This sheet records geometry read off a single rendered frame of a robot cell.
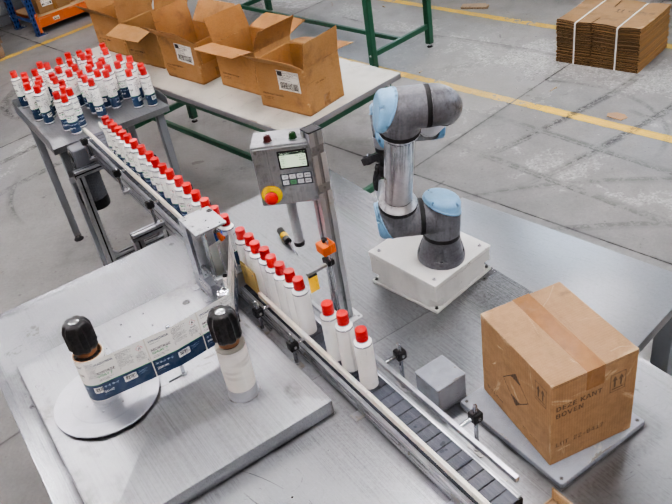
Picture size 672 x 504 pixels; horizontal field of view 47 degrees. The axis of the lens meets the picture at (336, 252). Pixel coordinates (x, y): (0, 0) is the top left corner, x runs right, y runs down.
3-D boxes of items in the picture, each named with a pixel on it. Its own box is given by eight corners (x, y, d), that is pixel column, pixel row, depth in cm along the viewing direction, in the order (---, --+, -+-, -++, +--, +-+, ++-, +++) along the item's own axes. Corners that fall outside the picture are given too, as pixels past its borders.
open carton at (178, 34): (152, 81, 452) (133, 18, 431) (210, 52, 477) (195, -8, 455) (192, 92, 429) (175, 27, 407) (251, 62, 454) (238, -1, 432)
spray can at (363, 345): (356, 383, 214) (346, 328, 202) (371, 374, 216) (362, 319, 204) (367, 394, 210) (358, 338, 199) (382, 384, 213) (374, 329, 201)
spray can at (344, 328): (339, 367, 221) (328, 312, 209) (353, 358, 223) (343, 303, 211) (349, 376, 217) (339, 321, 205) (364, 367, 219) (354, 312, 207)
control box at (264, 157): (265, 190, 227) (252, 132, 216) (322, 183, 226) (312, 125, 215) (262, 208, 219) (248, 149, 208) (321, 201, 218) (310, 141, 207)
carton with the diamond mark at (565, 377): (483, 388, 210) (479, 313, 195) (557, 356, 216) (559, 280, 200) (549, 466, 187) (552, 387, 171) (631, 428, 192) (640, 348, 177)
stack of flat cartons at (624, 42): (553, 61, 581) (554, 19, 563) (586, 35, 612) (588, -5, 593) (638, 74, 543) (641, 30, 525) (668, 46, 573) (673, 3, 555)
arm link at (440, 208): (465, 239, 236) (466, 202, 228) (421, 244, 236) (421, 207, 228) (456, 217, 246) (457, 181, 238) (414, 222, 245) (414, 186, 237)
